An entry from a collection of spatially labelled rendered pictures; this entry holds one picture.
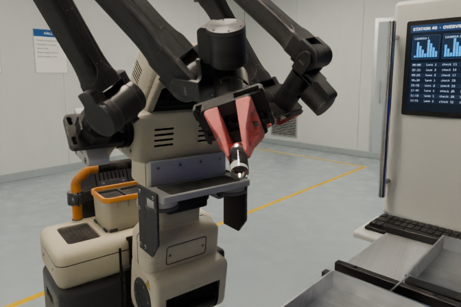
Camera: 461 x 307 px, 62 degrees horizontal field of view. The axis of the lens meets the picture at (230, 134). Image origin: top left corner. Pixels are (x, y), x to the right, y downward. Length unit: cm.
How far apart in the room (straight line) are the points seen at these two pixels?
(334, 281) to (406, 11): 94
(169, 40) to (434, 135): 102
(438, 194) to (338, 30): 546
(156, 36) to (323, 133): 632
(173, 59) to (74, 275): 82
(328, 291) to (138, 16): 62
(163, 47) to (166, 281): 62
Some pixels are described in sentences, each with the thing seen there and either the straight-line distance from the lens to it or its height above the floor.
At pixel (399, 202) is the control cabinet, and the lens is 151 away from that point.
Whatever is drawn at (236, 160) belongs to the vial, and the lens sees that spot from 44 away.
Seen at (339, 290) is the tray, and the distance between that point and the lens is 85.
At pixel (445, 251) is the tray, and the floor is 88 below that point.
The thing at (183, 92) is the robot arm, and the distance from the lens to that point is 62.
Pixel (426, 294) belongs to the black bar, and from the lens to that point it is 86.
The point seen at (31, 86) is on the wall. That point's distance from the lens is 549.
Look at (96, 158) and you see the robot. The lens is 90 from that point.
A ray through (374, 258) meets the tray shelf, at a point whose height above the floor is 88.
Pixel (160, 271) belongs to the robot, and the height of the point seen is 81.
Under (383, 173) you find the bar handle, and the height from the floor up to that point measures 97.
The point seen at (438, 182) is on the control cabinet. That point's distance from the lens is 145.
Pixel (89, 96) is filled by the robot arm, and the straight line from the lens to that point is 77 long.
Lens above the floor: 130
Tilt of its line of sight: 9 degrees down
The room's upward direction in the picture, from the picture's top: straight up
